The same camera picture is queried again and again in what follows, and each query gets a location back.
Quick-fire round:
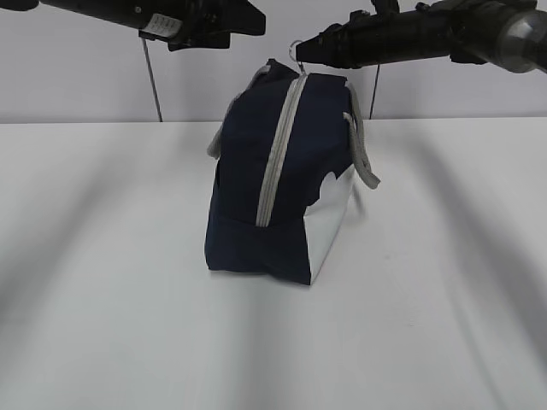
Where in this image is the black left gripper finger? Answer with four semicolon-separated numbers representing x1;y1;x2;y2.
179;30;231;50
200;0;266;34

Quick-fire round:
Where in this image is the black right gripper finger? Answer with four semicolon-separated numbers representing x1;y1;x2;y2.
296;29;340;67

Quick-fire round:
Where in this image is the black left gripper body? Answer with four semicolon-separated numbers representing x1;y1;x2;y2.
138;1;205;51

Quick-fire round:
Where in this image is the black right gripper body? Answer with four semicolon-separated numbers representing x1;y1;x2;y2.
332;10;422;68

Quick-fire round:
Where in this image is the navy and white lunch bag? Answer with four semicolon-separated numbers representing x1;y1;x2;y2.
204;59;379;285

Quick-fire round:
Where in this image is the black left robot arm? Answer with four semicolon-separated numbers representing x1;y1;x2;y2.
46;0;266;51

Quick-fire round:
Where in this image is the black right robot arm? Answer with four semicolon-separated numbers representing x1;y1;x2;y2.
295;0;546;73

